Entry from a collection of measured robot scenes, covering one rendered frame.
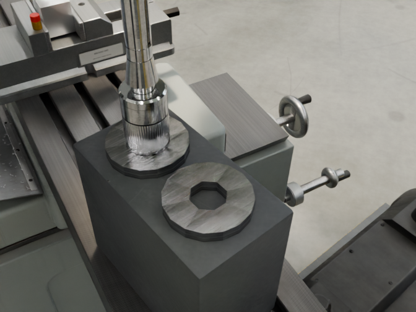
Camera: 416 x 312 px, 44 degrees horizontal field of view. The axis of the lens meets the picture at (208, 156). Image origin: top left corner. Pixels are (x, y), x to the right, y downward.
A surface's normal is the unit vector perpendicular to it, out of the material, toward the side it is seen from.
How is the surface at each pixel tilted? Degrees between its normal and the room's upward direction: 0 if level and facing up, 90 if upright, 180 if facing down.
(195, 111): 0
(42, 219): 90
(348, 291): 0
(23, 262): 90
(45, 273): 90
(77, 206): 0
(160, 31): 90
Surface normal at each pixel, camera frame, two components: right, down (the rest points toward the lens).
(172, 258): -0.77, 0.45
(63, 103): 0.01, -0.71
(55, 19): 0.48, 0.62
